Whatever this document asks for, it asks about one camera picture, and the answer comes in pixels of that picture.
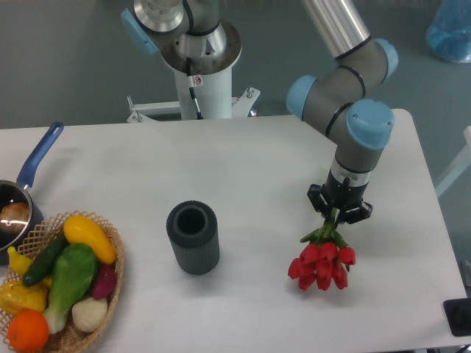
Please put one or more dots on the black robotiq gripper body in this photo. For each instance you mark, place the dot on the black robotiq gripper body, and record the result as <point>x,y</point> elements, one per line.
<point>342,195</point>

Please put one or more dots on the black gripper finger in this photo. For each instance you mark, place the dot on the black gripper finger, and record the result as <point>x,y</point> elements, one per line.
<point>354,213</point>
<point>320,202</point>

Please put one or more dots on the red tulip bouquet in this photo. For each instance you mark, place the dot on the red tulip bouquet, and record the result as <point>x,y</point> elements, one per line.
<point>326,258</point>

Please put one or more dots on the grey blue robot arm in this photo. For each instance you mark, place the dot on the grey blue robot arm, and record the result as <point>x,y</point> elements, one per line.
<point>201,49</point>

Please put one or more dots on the dark grey ribbed vase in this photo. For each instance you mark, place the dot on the dark grey ribbed vase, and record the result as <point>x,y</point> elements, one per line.
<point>192,228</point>

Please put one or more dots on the black device at edge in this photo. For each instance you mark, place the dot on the black device at edge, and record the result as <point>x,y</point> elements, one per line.
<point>457,312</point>

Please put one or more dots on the blue translucent bag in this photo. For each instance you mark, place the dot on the blue translucent bag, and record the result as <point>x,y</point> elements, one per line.
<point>448,36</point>

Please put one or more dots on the purple red radish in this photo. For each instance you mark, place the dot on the purple red radish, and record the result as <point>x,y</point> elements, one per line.
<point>105,282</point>

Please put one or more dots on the yellow squash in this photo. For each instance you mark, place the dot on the yellow squash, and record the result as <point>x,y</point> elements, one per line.
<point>81,229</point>

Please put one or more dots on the green bok choy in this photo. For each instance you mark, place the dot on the green bok choy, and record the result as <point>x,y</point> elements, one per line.
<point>73,273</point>

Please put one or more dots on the white garlic bulb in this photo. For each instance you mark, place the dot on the white garlic bulb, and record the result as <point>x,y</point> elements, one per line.
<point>88,314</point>

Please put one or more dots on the woven wicker basket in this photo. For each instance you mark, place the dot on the woven wicker basket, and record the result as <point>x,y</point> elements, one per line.
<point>71,339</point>

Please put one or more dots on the dark green cucumber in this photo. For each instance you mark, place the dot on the dark green cucumber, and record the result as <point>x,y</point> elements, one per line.
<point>43,264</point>

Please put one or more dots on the browned bread roll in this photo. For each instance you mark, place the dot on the browned bread roll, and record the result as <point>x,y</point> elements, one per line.
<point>14,217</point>

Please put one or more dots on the orange fruit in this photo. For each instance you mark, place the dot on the orange fruit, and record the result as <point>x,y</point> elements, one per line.
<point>28,331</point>

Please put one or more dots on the white frame right edge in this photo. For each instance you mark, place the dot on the white frame right edge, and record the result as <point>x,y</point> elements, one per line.
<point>455,168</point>

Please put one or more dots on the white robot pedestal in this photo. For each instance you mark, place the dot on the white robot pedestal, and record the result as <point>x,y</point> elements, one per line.
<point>206,97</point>

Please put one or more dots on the blue handled saucepan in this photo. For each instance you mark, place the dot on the blue handled saucepan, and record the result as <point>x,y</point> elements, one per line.
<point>18,191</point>

